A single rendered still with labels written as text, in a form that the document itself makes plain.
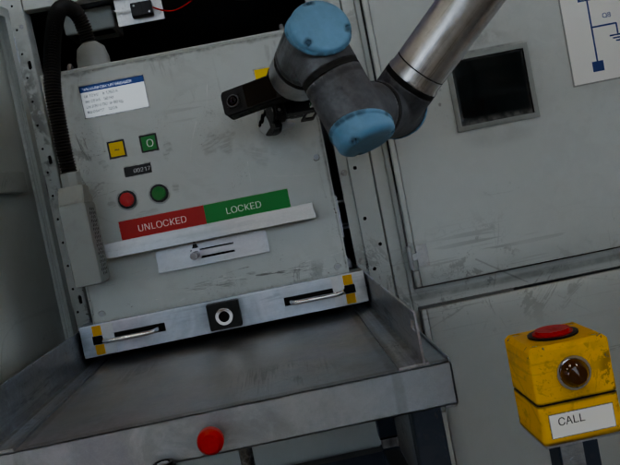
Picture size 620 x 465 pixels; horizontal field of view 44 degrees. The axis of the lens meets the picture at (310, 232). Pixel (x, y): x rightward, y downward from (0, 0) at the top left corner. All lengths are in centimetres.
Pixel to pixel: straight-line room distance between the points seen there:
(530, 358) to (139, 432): 49
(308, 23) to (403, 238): 68
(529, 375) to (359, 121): 46
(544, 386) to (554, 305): 96
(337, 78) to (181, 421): 51
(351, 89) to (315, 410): 44
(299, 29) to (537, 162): 76
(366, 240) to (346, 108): 60
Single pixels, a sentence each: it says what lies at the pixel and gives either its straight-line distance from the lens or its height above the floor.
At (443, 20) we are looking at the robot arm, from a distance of 117.
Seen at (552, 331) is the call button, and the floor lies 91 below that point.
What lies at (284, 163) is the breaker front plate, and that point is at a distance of 143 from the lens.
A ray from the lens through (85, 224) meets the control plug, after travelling 136.
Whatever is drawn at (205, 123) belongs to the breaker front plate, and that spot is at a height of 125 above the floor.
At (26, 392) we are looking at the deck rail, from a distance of 120.
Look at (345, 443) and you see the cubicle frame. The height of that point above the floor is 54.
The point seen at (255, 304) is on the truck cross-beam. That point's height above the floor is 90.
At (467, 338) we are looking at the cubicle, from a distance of 168.
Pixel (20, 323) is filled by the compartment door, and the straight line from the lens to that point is 156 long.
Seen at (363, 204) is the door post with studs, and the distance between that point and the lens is 163.
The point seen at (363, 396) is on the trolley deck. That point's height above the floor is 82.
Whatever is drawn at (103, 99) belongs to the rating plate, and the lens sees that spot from 148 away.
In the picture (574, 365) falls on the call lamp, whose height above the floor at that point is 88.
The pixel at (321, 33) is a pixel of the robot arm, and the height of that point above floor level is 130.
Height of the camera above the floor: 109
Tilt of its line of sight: 3 degrees down
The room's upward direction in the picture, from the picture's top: 11 degrees counter-clockwise
